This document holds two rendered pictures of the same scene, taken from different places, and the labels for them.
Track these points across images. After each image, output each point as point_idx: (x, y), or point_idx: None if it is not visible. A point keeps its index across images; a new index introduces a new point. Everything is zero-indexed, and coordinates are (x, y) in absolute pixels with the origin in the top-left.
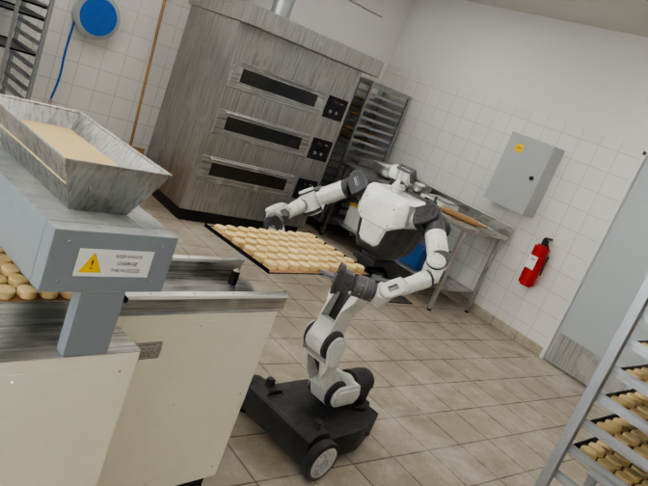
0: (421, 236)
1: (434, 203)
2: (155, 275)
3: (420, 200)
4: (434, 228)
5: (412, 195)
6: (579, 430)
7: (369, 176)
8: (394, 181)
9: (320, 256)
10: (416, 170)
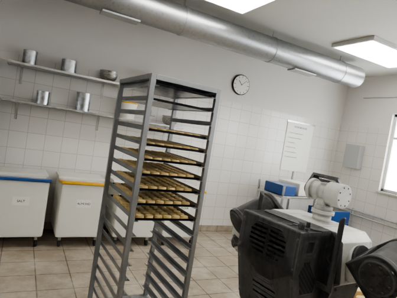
0: (238, 268)
1: (270, 193)
2: None
3: (278, 211)
4: None
5: (292, 217)
6: (195, 209)
7: (386, 246)
8: (332, 207)
9: (360, 290)
10: (313, 172)
